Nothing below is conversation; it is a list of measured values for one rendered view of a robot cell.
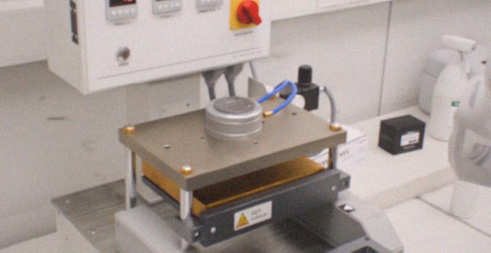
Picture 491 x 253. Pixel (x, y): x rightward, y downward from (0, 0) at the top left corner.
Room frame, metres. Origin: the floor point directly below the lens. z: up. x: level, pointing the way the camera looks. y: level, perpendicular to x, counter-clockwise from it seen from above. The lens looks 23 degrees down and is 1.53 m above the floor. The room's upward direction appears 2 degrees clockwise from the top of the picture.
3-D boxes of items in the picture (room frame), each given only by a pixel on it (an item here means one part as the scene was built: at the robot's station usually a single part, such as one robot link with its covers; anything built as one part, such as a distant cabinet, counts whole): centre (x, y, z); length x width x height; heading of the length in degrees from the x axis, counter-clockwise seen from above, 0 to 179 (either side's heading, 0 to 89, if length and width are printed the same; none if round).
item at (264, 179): (0.96, 0.01, 1.07); 0.22 x 0.17 x 0.10; 127
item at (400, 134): (1.60, -0.37, 0.83); 0.09 x 0.06 x 0.07; 119
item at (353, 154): (1.46, -0.16, 0.83); 0.23 x 0.12 x 0.07; 137
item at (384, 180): (1.61, -0.36, 0.77); 0.84 x 0.30 x 0.04; 127
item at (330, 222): (0.98, -0.14, 0.96); 0.26 x 0.05 x 0.07; 37
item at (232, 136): (0.99, 0.02, 1.08); 0.31 x 0.24 x 0.13; 127
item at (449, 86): (1.68, -0.50, 0.92); 0.09 x 0.08 x 0.25; 44
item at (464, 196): (1.38, -0.47, 0.82); 0.05 x 0.05 x 0.14
